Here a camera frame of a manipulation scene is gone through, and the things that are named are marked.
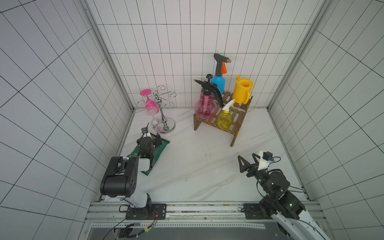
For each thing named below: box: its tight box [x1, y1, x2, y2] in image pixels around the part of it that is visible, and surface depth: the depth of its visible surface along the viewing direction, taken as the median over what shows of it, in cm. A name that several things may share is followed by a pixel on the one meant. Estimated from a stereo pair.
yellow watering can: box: [232, 75, 254, 105], surface depth 81 cm
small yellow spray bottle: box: [217, 99, 236, 131], surface depth 91 cm
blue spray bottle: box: [210, 53, 232, 95], surface depth 81 cm
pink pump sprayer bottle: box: [193, 74, 224, 120], surface depth 81 cm
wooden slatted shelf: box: [193, 91, 253, 147], surface depth 92 cm
